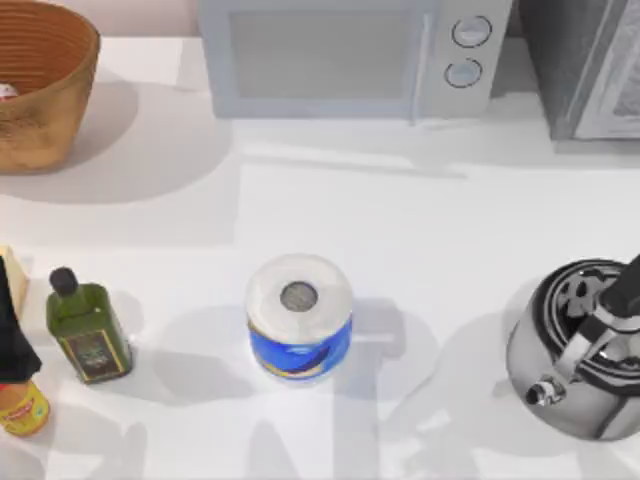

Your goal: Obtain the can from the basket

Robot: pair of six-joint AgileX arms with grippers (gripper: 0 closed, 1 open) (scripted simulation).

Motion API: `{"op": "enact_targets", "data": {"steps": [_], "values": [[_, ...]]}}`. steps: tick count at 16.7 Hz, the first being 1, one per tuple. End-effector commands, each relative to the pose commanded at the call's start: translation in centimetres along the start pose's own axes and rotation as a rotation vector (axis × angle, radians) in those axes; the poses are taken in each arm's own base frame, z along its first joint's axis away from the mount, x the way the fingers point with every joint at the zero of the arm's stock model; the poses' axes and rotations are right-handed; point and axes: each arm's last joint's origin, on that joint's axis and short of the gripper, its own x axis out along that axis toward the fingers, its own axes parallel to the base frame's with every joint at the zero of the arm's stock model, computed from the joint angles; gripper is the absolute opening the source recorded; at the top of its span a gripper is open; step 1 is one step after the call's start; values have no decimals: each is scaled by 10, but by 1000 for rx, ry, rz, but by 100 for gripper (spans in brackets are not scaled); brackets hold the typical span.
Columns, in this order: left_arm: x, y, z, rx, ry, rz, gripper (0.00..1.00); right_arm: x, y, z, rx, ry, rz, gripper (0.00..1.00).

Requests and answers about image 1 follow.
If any blue and white paper roll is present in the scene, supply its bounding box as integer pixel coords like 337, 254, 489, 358
244, 252, 354, 385

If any microwave door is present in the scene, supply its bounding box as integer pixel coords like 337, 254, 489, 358
198, 0, 434, 126

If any pale microwave oven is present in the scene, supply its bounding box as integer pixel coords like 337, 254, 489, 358
196, 0, 513, 126

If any round microwave knob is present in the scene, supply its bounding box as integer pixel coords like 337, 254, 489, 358
450, 14, 494, 49
443, 56, 484, 90

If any green oil bottle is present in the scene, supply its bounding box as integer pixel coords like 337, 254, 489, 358
45, 266, 135, 385

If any silver kettle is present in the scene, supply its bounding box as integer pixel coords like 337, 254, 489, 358
505, 253, 640, 442

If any pale wooden block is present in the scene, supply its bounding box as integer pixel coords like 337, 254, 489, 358
0, 244, 30, 317

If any brown woven basket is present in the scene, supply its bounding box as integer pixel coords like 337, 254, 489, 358
0, 0, 102, 176

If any yellow bottle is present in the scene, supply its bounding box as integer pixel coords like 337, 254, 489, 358
0, 378, 52, 438

